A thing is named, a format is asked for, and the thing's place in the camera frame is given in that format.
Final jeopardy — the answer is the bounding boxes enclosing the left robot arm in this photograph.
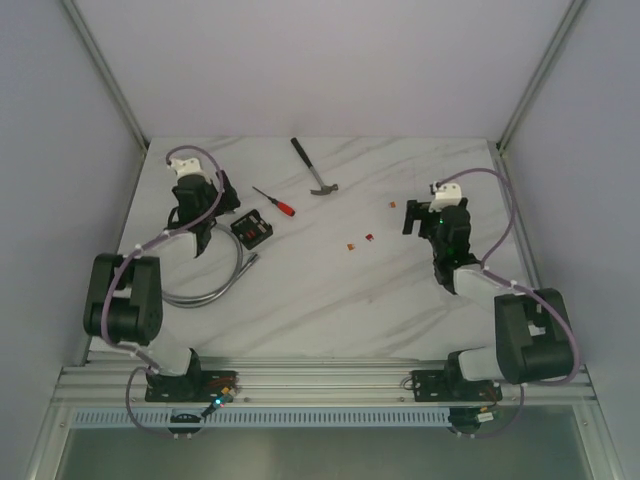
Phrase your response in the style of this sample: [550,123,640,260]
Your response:
[83,169,240,402]

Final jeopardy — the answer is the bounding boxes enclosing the aluminium front rail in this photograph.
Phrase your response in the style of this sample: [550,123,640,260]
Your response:
[52,362,597,407]

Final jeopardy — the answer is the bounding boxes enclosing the flexible metal hose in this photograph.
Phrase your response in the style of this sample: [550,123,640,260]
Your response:
[160,223,261,308]

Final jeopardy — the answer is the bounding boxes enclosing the right aluminium frame post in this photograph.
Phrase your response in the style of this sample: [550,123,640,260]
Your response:
[496,0,589,154]

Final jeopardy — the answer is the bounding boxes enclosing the slotted cable duct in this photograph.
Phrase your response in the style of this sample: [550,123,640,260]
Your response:
[68,408,454,429]

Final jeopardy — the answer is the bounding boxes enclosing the claw hammer black handle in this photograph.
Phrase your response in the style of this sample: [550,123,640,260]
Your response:
[290,137,341,197]

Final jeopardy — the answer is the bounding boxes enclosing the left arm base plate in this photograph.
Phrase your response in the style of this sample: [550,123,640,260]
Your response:
[145,370,238,403]

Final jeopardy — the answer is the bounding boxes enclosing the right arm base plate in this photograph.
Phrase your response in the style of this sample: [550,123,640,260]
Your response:
[410,370,503,403]

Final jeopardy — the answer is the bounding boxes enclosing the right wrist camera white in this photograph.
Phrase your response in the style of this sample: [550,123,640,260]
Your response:
[429,183,463,212]

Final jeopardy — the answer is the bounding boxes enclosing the left aluminium frame post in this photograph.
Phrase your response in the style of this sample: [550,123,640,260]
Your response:
[61,0,150,153]

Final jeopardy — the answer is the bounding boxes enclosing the red handled screwdriver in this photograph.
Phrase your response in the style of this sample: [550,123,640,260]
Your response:
[253,186,296,218]

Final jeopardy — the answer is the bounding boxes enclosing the black fuse box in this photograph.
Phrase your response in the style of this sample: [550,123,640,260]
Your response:
[230,209,273,250]

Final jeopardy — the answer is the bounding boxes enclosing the aluminium frame post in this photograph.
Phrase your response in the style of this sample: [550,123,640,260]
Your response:
[61,0,150,153]
[496,0,589,154]

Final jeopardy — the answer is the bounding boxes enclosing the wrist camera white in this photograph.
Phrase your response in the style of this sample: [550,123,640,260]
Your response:
[429,183,463,212]
[168,157,207,178]

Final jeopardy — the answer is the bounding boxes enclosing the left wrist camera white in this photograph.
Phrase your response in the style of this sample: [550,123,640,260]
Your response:
[168,157,207,178]

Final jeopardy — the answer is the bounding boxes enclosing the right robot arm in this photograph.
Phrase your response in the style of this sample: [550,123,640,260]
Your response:
[403,198,581,400]

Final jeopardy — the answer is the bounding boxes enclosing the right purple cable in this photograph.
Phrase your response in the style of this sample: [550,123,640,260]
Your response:
[433,168,584,441]

